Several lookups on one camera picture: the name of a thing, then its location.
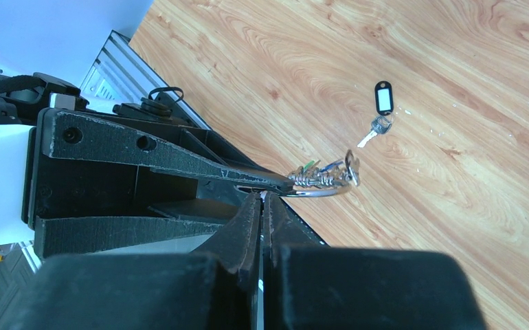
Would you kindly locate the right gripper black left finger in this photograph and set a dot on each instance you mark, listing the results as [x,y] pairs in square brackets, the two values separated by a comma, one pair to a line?
[213,287]

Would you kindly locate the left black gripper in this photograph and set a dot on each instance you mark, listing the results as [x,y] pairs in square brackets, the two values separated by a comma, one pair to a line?
[69,183]

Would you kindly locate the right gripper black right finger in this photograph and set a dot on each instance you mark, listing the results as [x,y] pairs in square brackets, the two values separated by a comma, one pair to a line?
[308,285]

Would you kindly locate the keyring with key bunch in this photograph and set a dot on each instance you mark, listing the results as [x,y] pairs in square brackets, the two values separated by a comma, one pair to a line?
[335,178]

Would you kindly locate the key with black tag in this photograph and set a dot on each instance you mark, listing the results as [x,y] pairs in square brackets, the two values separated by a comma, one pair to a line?
[384,107]

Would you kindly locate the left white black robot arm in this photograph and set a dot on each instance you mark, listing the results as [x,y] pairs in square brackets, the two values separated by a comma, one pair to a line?
[22,97]

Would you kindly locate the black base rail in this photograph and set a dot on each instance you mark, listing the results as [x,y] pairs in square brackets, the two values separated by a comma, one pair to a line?
[137,191]

